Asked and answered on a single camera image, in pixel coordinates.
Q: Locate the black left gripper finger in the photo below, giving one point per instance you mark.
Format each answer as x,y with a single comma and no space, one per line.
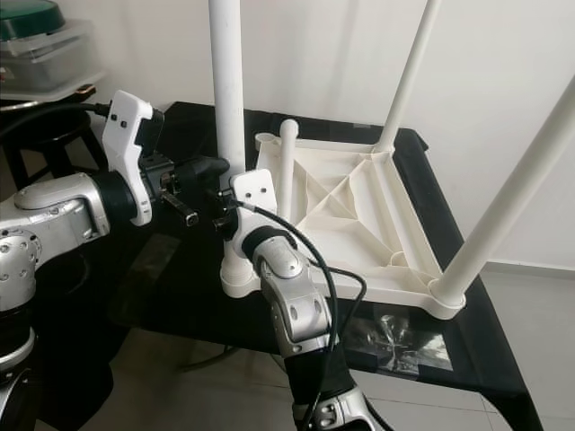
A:
205,167

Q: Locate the white plastic children table top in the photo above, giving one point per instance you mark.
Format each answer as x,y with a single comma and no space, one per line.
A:
359,215

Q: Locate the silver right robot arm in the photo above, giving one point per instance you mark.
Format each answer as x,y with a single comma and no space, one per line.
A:
296,305

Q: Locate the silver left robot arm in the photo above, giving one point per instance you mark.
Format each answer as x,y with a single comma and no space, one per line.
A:
54,206

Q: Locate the black tablecloth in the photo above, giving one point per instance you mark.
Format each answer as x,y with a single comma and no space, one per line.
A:
189,305

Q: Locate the black round stool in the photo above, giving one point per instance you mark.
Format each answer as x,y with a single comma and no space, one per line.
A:
45,130

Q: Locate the grey plastic storage box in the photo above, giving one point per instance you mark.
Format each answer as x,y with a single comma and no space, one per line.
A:
54,63

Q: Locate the dark green round lid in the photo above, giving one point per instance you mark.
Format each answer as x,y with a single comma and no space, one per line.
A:
27,18

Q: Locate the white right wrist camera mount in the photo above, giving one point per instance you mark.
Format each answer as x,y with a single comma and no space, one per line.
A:
252,193

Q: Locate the grey metal table frame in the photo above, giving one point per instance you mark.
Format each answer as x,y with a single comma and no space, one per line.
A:
216,359

